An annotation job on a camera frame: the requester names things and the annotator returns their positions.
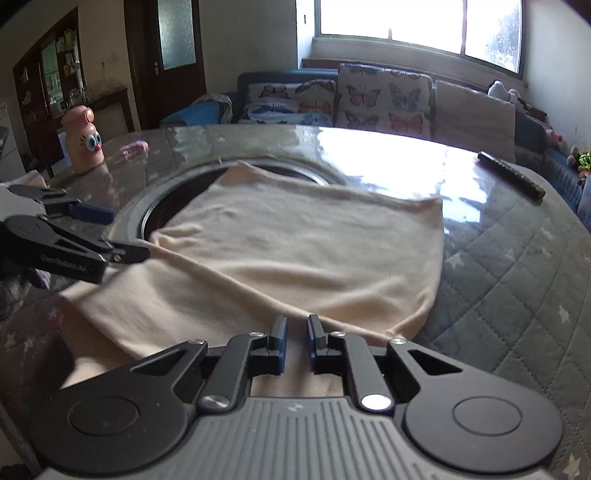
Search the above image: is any dark wooden display cabinet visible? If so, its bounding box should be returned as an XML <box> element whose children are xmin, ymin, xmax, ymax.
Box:
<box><xmin>13</xmin><ymin>7</ymin><xmax>89</xmax><ymax>169</ymax></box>

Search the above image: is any beige cloth garment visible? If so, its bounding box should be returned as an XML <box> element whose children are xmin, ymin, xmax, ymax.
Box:
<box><xmin>59</xmin><ymin>160</ymin><xmax>445</xmax><ymax>361</ymax></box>

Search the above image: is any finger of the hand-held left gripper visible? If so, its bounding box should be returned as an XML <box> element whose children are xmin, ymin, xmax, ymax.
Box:
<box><xmin>44</xmin><ymin>220</ymin><xmax>151</xmax><ymax>266</ymax></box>
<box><xmin>8</xmin><ymin>184</ymin><xmax>115</xmax><ymax>225</ymax></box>

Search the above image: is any dark wooden door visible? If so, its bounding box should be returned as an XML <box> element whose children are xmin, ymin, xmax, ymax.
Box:
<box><xmin>124</xmin><ymin>0</ymin><xmax>207</xmax><ymax>131</ymax></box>

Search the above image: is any window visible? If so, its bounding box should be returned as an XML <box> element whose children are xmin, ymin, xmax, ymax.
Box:
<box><xmin>313</xmin><ymin>0</ymin><xmax>528</xmax><ymax>76</ymax></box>

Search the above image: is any pink bottle toy with eyes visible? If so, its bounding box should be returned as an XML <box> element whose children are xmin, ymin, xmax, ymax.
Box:
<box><xmin>62</xmin><ymin>104</ymin><xmax>105</xmax><ymax>175</ymax></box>

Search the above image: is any butterfly print cushion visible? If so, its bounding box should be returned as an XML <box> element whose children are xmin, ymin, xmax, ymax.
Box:
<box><xmin>333</xmin><ymin>63</ymin><xmax>435</xmax><ymax>141</ymax></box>
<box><xmin>239</xmin><ymin>79</ymin><xmax>339</xmax><ymax>127</ymax></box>

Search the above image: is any dark wooden side table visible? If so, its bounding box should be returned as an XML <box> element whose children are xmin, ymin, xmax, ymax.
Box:
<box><xmin>87</xmin><ymin>87</ymin><xmax>136</xmax><ymax>136</ymax></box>

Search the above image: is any white plush toy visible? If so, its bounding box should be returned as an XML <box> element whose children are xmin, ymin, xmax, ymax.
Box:
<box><xmin>488</xmin><ymin>80</ymin><xmax>522</xmax><ymax>103</ymax></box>

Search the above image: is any beige cushion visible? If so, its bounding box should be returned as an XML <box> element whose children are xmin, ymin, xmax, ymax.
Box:
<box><xmin>434</xmin><ymin>80</ymin><xmax>517</xmax><ymax>163</ymax></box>

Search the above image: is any blue folded blanket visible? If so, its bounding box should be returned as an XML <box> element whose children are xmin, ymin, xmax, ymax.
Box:
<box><xmin>160</xmin><ymin>93</ymin><xmax>234</xmax><ymax>128</ymax></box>

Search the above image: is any black remote control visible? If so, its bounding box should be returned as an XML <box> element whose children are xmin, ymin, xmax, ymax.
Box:
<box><xmin>477</xmin><ymin>151</ymin><xmax>546</xmax><ymax>201</ymax></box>

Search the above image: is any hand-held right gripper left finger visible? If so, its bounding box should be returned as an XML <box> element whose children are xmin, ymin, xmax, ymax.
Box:
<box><xmin>124</xmin><ymin>315</ymin><xmax>288</xmax><ymax>413</ymax></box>

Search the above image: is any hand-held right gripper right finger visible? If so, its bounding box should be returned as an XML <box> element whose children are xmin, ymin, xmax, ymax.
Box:
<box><xmin>307</xmin><ymin>315</ymin><xmax>463</xmax><ymax>413</ymax></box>

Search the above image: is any blue sofa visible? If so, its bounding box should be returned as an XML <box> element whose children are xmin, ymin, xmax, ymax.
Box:
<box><xmin>159</xmin><ymin>68</ymin><xmax>591</xmax><ymax>217</ymax></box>

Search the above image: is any green toy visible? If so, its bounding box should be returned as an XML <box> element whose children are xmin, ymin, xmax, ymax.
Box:
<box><xmin>566</xmin><ymin>145</ymin><xmax>591</xmax><ymax>178</ymax></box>

